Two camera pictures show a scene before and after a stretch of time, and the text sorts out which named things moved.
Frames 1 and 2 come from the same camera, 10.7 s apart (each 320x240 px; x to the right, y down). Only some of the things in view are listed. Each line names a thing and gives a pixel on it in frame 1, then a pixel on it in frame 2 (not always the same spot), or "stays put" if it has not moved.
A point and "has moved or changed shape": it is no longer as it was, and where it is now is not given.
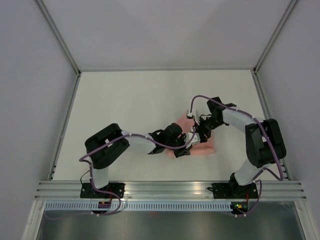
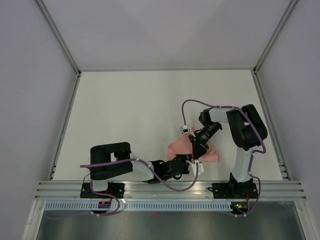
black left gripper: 183,151 -> 185,157
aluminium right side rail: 268,116 stays put
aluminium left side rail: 64,127 stays put
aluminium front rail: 269,190 stays put
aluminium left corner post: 59,36 stays put
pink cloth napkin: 187,124 has moved or changed shape
